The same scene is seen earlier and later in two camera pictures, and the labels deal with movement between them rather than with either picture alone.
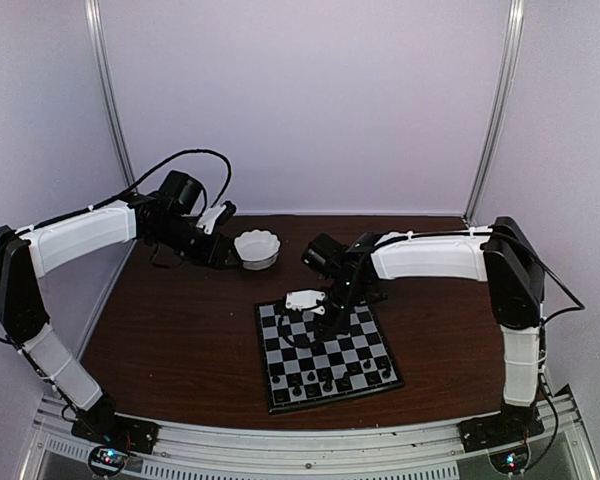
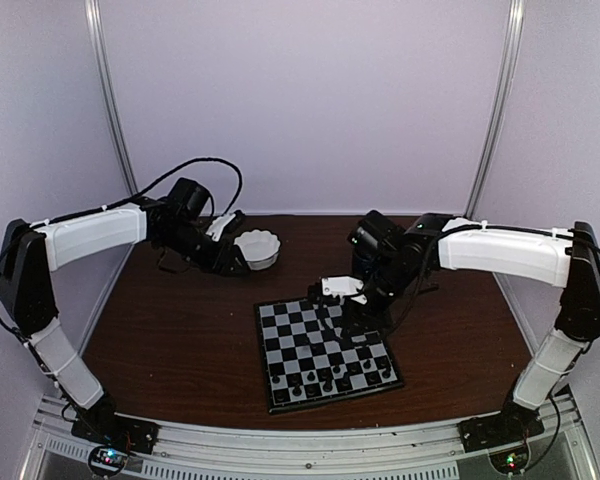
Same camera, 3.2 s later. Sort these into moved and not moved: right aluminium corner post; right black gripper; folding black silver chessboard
Moved: right black gripper
Not moved: folding black silver chessboard; right aluminium corner post
